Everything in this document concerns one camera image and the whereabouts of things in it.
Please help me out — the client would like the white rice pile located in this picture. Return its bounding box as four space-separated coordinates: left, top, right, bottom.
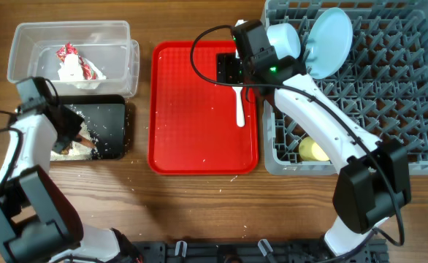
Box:
50 104 100 161

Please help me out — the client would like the white plastic spoon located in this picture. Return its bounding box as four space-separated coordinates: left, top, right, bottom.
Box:
232 86 245 127

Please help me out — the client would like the red white wrapper tissue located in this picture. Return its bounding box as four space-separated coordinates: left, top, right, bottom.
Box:
56 42 107 90

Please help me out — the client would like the light blue bowl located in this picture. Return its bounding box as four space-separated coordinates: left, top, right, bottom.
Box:
267 23 301 59

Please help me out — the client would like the light blue plate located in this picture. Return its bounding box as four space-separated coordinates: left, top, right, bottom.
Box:
305 7 354 79

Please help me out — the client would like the yellow plastic cup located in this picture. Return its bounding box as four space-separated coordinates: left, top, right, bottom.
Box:
299 137 329 161

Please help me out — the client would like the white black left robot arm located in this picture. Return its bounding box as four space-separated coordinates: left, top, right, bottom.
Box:
0 77 143 262

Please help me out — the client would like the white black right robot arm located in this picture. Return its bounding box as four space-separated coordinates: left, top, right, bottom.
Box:
229 8 411 260

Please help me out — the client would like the black waste tray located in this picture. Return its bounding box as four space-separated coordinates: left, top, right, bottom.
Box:
62 95 126 160

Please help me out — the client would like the grey dishwasher rack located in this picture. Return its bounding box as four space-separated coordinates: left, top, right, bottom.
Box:
261 0 428 175

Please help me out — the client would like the red plastic tray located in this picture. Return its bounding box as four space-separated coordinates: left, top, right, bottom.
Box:
148 41 259 175

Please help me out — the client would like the clear plastic bin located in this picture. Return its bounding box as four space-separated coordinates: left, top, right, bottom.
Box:
7 20 140 98

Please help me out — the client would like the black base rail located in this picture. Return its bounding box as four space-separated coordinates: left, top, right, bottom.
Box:
126 239 389 263

